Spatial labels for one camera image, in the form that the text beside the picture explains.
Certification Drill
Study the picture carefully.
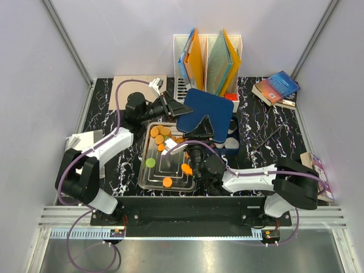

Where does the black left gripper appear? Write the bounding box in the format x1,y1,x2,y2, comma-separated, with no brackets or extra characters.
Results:
139,91,193,123

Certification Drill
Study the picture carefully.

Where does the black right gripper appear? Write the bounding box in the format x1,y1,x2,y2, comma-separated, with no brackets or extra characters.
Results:
179,115,216,181

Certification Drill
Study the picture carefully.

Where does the blue tin lid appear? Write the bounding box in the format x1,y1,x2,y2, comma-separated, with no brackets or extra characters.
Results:
176,88,234,143

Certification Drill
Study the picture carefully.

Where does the black sandwich cookie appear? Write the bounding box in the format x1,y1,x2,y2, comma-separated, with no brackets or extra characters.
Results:
229,119,237,131

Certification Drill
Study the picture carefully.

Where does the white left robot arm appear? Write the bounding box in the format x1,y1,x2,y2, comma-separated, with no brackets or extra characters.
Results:
55,92,193,225

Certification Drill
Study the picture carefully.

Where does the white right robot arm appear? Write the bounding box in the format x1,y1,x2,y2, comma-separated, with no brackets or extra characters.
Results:
183,116,321,226

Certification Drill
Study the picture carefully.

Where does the orange round cookie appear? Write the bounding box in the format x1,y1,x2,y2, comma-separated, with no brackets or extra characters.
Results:
150,126,160,138
160,127,171,137
154,134,164,146
162,177,173,188

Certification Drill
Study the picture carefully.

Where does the orange swirl cookie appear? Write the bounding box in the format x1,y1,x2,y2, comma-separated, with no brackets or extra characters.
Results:
176,138,185,144

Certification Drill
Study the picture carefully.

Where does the white paper cup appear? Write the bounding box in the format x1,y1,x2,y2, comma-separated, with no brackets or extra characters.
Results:
228,119,238,135
224,137,240,150

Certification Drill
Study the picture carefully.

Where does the blue cookie tin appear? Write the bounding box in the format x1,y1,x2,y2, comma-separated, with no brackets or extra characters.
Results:
207,116,240,156

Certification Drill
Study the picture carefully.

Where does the orange fish cookie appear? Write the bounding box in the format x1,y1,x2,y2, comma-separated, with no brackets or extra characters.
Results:
181,163,193,175

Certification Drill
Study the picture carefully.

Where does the red small box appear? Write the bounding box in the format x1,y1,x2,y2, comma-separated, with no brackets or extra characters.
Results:
225,93,238,101

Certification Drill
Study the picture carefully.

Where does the blue folder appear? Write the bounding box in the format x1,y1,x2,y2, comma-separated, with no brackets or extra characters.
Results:
177,33,192,88

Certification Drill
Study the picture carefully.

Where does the orange folder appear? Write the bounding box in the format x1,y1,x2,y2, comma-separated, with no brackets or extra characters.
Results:
183,28,204,90

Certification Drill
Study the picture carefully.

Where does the tan clipboard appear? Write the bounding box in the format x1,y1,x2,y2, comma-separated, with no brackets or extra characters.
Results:
109,75,167,111

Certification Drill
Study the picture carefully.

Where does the green round cookie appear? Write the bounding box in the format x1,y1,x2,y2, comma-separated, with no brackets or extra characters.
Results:
145,158,156,168

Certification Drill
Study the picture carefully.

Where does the steel baking tray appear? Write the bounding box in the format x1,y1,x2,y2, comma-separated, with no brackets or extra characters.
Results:
138,122,197,192

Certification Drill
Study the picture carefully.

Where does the teal folder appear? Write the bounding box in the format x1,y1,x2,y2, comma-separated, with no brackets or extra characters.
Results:
206,30,230,96

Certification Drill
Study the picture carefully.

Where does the yellow folder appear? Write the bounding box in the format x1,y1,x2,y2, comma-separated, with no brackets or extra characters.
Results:
219,29,241,97

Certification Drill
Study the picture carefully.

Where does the blue paperback book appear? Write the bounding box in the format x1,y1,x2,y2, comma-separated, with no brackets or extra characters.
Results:
254,71,300,106

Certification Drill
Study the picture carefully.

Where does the lower paperback book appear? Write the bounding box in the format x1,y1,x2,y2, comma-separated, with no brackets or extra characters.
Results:
251,85,297,110

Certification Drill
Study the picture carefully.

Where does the white paper manual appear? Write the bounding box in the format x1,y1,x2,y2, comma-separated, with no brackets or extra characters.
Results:
65,130,106,180

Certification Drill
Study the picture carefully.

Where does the purple box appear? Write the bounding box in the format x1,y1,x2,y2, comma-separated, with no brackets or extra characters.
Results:
300,152,334,202

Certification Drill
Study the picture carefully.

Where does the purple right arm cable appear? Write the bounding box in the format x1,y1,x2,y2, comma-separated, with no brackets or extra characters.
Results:
162,140,329,247

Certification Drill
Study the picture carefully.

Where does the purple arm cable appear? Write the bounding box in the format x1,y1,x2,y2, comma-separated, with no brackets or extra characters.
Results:
162,140,329,247
56,79,154,270

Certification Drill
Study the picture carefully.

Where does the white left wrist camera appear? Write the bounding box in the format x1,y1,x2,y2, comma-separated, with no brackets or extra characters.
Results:
148,77,164,97

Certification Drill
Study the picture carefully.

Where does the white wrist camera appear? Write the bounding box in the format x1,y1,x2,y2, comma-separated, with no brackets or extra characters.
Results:
162,138,187,156
148,77,164,97

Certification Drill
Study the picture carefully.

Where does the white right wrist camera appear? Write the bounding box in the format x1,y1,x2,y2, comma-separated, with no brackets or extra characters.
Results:
162,138,187,156

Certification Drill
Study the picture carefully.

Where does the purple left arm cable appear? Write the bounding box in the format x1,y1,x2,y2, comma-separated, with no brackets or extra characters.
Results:
56,79,154,270

